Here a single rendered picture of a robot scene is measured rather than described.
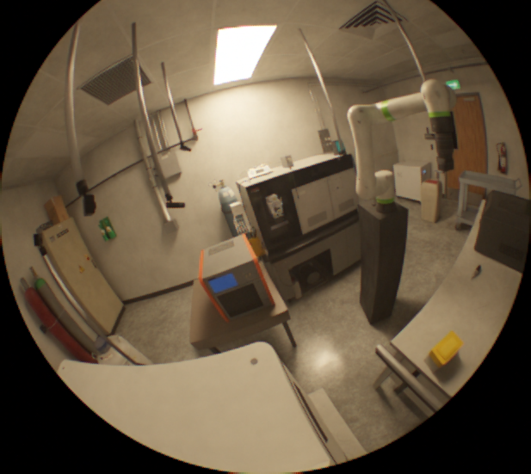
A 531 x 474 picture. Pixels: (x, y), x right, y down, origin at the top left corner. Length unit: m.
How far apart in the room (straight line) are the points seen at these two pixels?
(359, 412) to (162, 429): 1.50
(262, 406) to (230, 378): 0.06
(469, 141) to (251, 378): 4.29
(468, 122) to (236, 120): 4.23
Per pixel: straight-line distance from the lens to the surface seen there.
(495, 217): 1.31
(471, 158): 4.30
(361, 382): 1.72
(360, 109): 0.94
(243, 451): 0.25
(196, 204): 2.66
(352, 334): 1.88
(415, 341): 0.89
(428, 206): 3.45
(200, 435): 0.27
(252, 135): 2.70
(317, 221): 1.83
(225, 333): 1.28
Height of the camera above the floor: 1.67
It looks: 17 degrees down
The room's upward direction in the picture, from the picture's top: 17 degrees counter-clockwise
